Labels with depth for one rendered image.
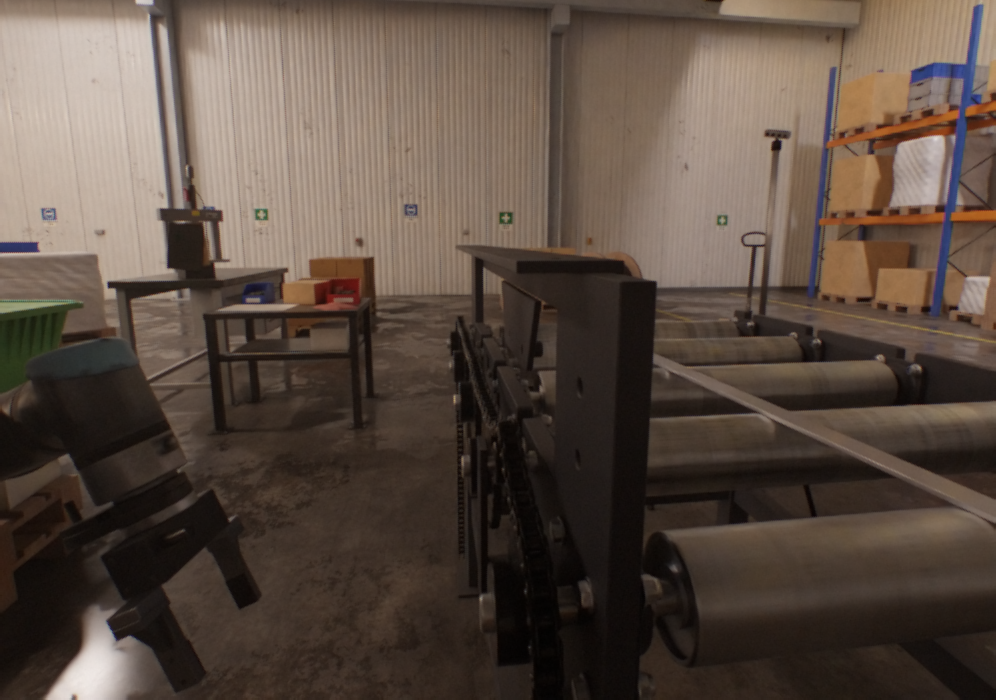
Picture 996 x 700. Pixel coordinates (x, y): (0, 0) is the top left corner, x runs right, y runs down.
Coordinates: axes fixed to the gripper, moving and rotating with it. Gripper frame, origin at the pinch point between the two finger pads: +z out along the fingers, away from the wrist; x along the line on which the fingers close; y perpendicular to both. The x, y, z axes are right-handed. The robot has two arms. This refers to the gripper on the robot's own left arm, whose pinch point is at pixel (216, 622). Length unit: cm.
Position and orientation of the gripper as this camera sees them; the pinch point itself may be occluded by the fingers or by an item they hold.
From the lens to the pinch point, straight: 71.8
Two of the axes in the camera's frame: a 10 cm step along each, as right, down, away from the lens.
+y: 9.1, -4.1, 0.2
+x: -0.4, -0.6, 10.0
